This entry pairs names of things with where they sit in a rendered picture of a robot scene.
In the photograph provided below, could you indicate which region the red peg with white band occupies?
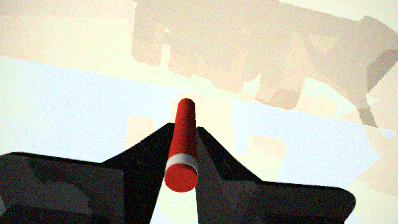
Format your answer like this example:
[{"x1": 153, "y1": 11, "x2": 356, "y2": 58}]
[{"x1": 164, "y1": 98, "x2": 198, "y2": 193}]

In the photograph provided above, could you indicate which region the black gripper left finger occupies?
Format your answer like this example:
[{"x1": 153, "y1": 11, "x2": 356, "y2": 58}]
[{"x1": 0, "y1": 122, "x2": 175, "y2": 224}]

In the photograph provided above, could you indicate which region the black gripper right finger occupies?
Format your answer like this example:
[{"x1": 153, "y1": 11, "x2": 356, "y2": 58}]
[{"x1": 195, "y1": 126, "x2": 356, "y2": 224}]

